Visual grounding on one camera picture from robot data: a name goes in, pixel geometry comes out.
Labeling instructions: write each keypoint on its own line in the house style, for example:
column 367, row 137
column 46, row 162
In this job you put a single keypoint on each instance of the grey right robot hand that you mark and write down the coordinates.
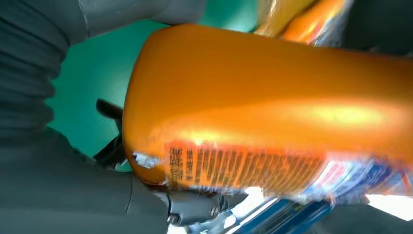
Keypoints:
column 64, row 193

